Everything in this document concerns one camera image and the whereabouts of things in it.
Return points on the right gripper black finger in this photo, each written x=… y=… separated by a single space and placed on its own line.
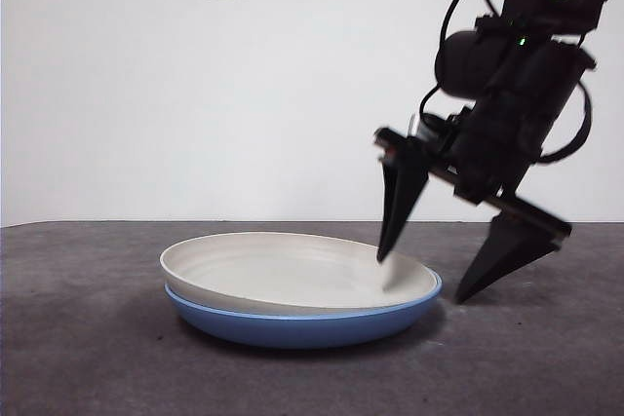
x=402 y=192
x=502 y=260

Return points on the white round plate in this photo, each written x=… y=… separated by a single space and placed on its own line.
x=292 y=275

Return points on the blue round plate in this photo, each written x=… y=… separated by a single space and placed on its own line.
x=292 y=333

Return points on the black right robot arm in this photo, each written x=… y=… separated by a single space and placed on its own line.
x=536 y=85

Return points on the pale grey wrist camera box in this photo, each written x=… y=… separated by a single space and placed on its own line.
x=423 y=129

